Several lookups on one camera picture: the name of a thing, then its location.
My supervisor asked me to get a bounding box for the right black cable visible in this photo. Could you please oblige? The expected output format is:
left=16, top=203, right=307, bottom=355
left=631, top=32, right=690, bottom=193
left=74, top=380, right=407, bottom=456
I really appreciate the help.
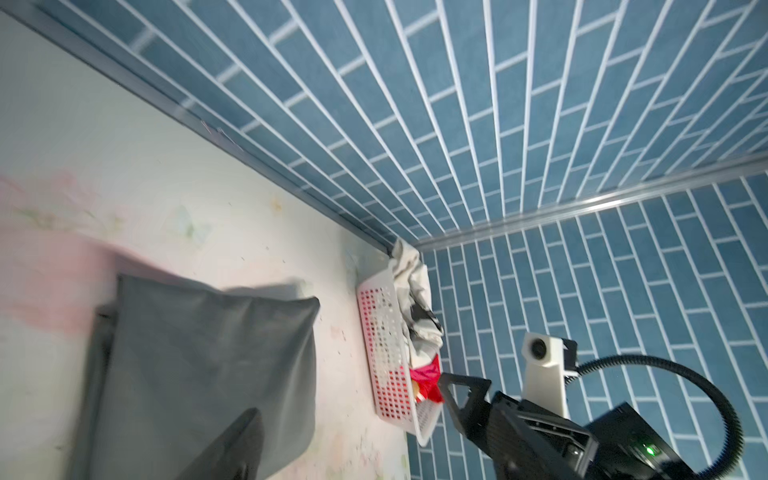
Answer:
left=569, top=353, right=745, bottom=480

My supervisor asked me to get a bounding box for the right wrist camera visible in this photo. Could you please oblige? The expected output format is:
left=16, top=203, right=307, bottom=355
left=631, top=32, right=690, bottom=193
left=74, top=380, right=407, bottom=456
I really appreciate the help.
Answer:
left=522, top=332, right=578, bottom=419

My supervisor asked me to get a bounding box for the magenta garment in basket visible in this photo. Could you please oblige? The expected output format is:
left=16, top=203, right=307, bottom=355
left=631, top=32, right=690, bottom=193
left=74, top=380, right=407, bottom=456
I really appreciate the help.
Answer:
left=409, top=355, right=443, bottom=404

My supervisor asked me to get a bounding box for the grey t shirt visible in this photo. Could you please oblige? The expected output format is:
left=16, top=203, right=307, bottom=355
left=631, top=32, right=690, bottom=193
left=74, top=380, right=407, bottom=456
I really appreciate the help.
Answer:
left=67, top=275, right=320, bottom=479

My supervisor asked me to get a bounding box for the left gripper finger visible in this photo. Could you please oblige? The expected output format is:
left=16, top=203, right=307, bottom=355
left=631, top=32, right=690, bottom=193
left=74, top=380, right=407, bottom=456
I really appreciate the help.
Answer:
left=177, top=408, right=264, bottom=480

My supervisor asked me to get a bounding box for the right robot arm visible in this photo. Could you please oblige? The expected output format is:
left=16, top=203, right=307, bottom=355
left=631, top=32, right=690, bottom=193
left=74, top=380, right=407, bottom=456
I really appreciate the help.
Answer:
left=438, top=373, right=694, bottom=479

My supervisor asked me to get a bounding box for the white t shirt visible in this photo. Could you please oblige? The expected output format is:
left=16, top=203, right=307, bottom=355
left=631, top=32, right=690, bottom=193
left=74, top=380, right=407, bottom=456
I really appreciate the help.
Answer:
left=389, top=238, right=444, bottom=369

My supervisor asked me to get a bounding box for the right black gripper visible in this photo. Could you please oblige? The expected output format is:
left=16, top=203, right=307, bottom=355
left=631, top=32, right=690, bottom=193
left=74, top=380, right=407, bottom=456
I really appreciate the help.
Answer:
left=438, top=372, right=598, bottom=479

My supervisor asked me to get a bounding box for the white plastic laundry basket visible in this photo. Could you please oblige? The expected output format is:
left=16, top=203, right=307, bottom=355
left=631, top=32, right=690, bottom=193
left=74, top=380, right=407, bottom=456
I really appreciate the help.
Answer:
left=356, top=269, right=443, bottom=447

